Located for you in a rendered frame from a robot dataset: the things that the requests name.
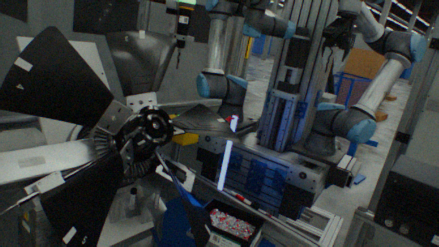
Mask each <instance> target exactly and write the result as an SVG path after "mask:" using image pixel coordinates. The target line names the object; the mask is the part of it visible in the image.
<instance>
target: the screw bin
mask: <svg viewBox="0 0 439 247"><path fill-rule="evenodd" d="M204 208H205V209H206V210H207V212H208V213H210V211H211V210H213V209H214V208H215V209H218V210H219V211H220V212H223V213H224V214H226V213H227V215H229V216H232V217H235V218H237V219H239V220H243V221H247V222H249V223H250V224H252V225H253V226H255V227H257V231H256V232H255V234H254V235H253V237H252V238H251V239H250V241H247V240H246V239H243V238H240V237H238V236H236V235H234V234H232V233H229V232H227V231H224V230H222V229H220V228H218V227H215V226H213V225H212V232H211V236H210V238H209V242H211V243H212V244H215V245H216V246H219V247H254V245H255V243H256V242H257V239H259V237H260V236H261V232H262V229H263V224H264V223H265V222H266V220H265V219H263V218H260V217H258V216H254V215H253V214H250V213H248V212H245V210H241V209H239V208H237V207H235V206H232V205H228V204H227V203H224V202H221V201H219V200H216V199H212V200H211V201H210V202H209V203H207V204H206V205H205V206H204Z"/></svg>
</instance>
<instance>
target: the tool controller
mask: <svg viewBox="0 0 439 247"><path fill-rule="evenodd" d="M373 220H374V221H375V222H377V223H380V224H382V225H384V226H386V227H388V228H390V229H392V230H394V231H396V232H399V233H401V234H403V235H405V237H408V238H409V239H412V240H414V241H416V242H419V243H421V244H423V245H425V246H427V247H439V167H435V166H434V165H429V164H427V163H424V162H421V161H418V159H414V158H412V157H408V156H405V155H402V154H401V155H399V157H398V158H397V160H396V162H395V163H394V165H393V166H392V167H391V168H390V170H389V172H388V175H387V179H386V181H385V185H384V187H383V191H382V195H381V197H380V201H379V204H378V207H377V208H376V211H375V214H374V218H373Z"/></svg>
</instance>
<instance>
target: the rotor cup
mask: <svg viewBox="0 0 439 247"><path fill-rule="evenodd" d="M135 114H137V116H135V118H133V119H132V120H131V121H130V119H131V118H132V117H133V116H134V115H135ZM154 122H157V123H158V124H159V128H158V129H156V128H155V127H154V126H153V123H154ZM173 135H174V127H173V123H172V120H171V117H170V116H169V115H168V114H167V113H166V112H165V111H164V110H163V109H162V108H159V107H157V106H153V105H148V106H145V107H142V108H141V109H140V110H138V111H137V112H135V113H134V114H132V115H130V116H129V118H128V119H127V121H126V122H125V123H124V125H123V127H121V128H120V130H119V132H118V134H117V135H116V136H114V135H110V143H111V146H112V149H113V150H114V151H115V153H116V154H117V153H118V151H119V150H120V149H121V148H122V147H123V146H124V144H125V142H126V141H127V140H128V138H129V137H131V139H132V141H133V154H134V160H133V162H132V163H142V162H144V161H146V160H148V159H149V158H150V157H151V156H152V155H153V153H154V151H156V150H158V149H160V148H161V147H163V146H166V145H168V143H169V142H170V141H171V139H172V137H173ZM142 140H145V142H143V143H142V144H141V145H138V143H139V142H140V141H142Z"/></svg>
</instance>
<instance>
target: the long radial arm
mask: <svg viewBox="0 0 439 247"><path fill-rule="evenodd" d="M94 145H95V142H94V138H89V139H82V140H73V141H68V142H59V143H55V144H47V145H46V146H38V147H33V148H24V149H19V150H11V151H7V152H0V193H1V192H5V191H10V190H11V189H16V188H20V187H25V186H29V185H31V184H33V183H35V182H37V181H38V180H40V179H43V178H45V177H47V176H49V175H51V173H53V172H55V171H57V170H60V171H61V173H62V174H64V173H65V172H67V171H68V170H70V169H74V168H77V167H78V166H80V165H82V164H84V163H85V162H87V161H89V160H91V159H96V157H98V155H97V151H96V150H95V149H96V148H95V146H94Z"/></svg>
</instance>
